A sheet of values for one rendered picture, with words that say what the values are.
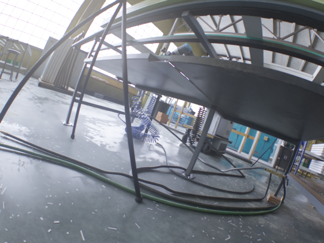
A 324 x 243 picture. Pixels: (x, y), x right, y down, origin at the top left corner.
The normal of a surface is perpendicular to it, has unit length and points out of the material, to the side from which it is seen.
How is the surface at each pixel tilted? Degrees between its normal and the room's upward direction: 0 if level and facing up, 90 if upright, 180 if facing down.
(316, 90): 90
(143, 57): 90
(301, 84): 90
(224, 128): 90
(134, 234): 0
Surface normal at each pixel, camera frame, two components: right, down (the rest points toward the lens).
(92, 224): 0.34, -0.94
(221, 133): -0.69, -0.21
